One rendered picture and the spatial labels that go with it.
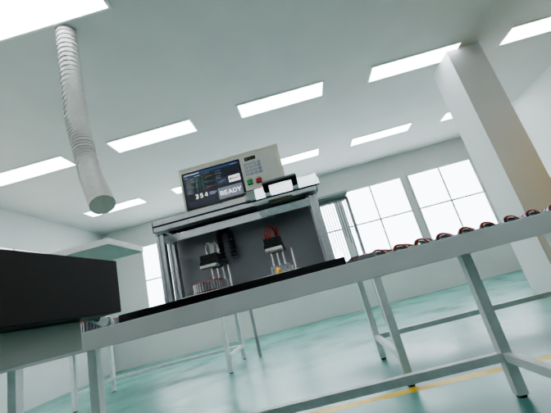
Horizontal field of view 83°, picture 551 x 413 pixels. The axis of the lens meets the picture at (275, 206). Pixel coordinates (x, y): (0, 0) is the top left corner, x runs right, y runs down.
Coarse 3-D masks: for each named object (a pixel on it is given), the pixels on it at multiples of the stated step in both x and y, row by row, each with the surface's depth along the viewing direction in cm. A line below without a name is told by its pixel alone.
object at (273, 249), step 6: (264, 240) 114; (270, 240) 114; (276, 240) 114; (264, 246) 113; (270, 246) 113; (276, 246) 111; (282, 246) 114; (270, 252) 115; (276, 252) 122; (282, 252) 122
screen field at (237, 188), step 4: (232, 184) 130; (236, 184) 130; (240, 184) 130; (220, 188) 130; (224, 188) 130; (228, 188) 130; (232, 188) 129; (236, 188) 129; (240, 188) 129; (220, 192) 130; (224, 192) 129; (228, 192) 129; (232, 192) 129; (236, 192) 129; (240, 192) 129; (220, 196) 129; (224, 196) 129; (228, 196) 129; (232, 196) 129
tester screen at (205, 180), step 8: (216, 168) 133; (224, 168) 132; (232, 168) 132; (184, 176) 133; (192, 176) 133; (200, 176) 132; (208, 176) 132; (216, 176) 132; (224, 176) 131; (240, 176) 130; (184, 184) 132; (192, 184) 132; (200, 184) 132; (208, 184) 131; (216, 184) 131; (224, 184) 130; (192, 192) 131; (200, 192) 131; (208, 192) 130; (216, 192) 130; (192, 200) 130; (216, 200) 129
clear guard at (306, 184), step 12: (288, 180) 103; (300, 180) 101; (312, 180) 99; (252, 192) 103; (276, 192) 98; (288, 192) 97; (300, 192) 118; (312, 192) 122; (264, 204) 122; (276, 204) 126
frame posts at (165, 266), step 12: (312, 204) 120; (312, 216) 129; (324, 228) 117; (156, 240) 123; (324, 240) 116; (324, 252) 117; (168, 264) 122; (168, 276) 119; (180, 276) 130; (168, 288) 117; (180, 288) 127; (168, 300) 117
